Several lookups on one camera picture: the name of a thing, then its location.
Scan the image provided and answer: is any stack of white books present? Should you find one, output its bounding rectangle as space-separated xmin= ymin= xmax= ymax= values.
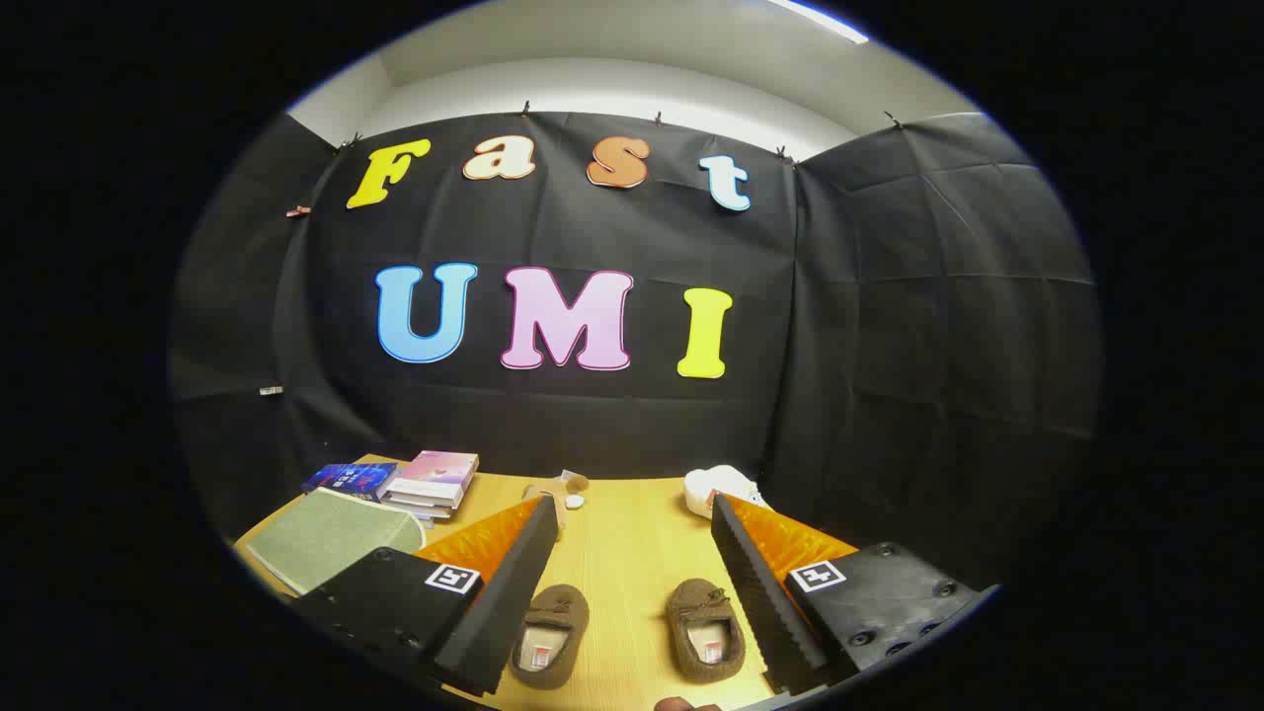
xmin=380 ymin=494 xmax=455 ymax=524

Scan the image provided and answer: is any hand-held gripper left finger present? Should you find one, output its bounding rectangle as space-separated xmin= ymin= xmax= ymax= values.
xmin=294 ymin=496 xmax=560 ymax=698

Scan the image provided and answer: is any blue book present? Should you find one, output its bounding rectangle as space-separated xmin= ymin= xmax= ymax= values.
xmin=302 ymin=462 xmax=399 ymax=503

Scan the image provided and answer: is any brown furry slipper shoe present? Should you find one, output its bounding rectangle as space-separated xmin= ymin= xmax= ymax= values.
xmin=510 ymin=584 xmax=591 ymax=690
xmin=665 ymin=578 xmax=748 ymax=684

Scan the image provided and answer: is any pink book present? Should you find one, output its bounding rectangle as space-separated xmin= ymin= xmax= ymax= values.
xmin=385 ymin=450 xmax=480 ymax=509

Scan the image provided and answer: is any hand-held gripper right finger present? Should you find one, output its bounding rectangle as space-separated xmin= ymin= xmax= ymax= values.
xmin=710 ymin=493 xmax=1000 ymax=696

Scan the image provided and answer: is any green fabric storage box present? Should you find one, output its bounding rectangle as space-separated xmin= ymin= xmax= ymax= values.
xmin=245 ymin=487 xmax=428 ymax=596

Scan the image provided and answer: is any brown plush toy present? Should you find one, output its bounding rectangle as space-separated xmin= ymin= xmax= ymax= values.
xmin=521 ymin=471 xmax=591 ymax=539

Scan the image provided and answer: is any white plush toy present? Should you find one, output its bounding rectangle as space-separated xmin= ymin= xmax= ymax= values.
xmin=683 ymin=465 xmax=769 ymax=521

